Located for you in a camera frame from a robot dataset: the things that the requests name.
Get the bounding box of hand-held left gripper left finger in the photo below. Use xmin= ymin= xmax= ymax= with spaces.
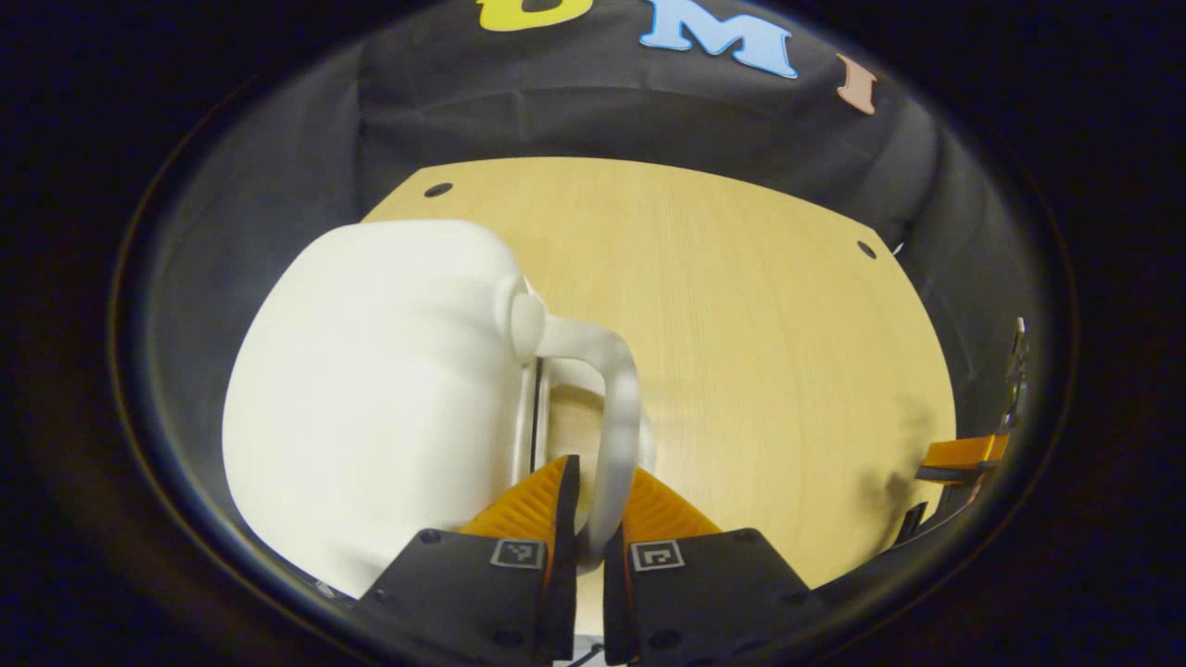
xmin=357 ymin=454 xmax=582 ymax=663

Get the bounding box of white hard-shell suitcase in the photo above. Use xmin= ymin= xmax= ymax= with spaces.
xmin=221 ymin=219 xmax=657 ymax=598

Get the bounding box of black backdrop cloth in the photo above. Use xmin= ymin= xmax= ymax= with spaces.
xmin=120 ymin=0 xmax=1066 ymax=520

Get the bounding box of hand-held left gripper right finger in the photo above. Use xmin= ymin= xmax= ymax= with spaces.
xmin=602 ymin=466 xmax=821 ymax=666

